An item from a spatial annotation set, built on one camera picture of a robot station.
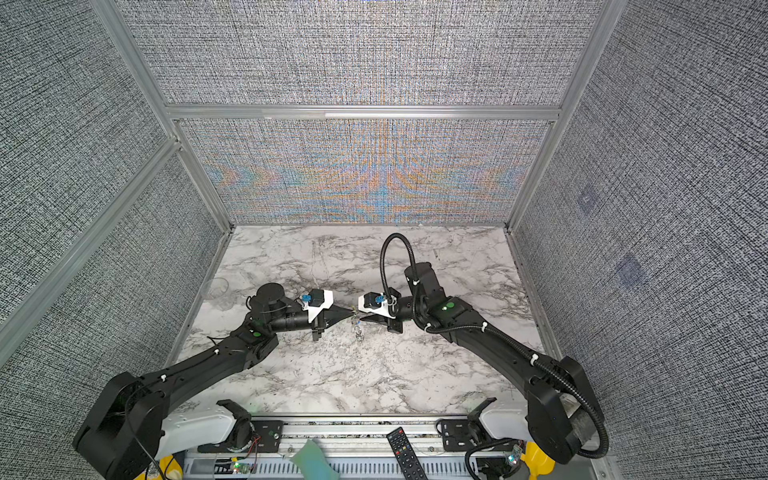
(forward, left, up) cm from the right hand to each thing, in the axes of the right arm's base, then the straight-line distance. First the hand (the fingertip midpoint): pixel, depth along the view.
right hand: (364, 307), depth 76 cm
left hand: (-2, +3, +1) cm, 4 cm away
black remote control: (-29, -10, -18) cm, 36 cm away
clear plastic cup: (+16, +49, -14) cm, 53 cm away
